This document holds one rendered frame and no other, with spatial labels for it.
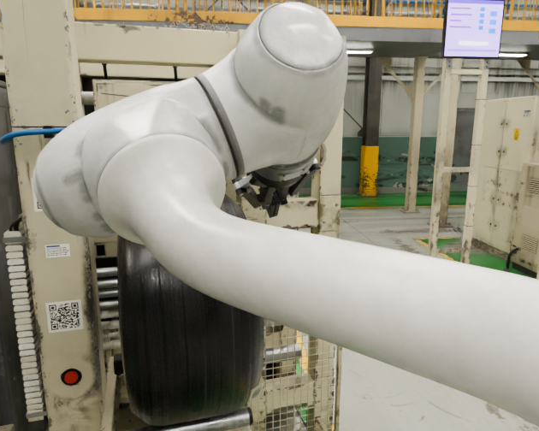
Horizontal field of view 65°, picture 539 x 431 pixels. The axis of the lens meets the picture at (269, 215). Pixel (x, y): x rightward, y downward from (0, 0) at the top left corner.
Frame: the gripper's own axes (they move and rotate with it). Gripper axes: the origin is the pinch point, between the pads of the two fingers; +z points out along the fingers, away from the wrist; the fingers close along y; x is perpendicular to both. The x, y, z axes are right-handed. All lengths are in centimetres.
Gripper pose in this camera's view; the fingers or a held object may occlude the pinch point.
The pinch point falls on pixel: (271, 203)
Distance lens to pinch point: 72.6
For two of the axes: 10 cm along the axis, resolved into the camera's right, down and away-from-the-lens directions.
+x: -3.4, -9.0, 2.6
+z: -0.5, 3.0, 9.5
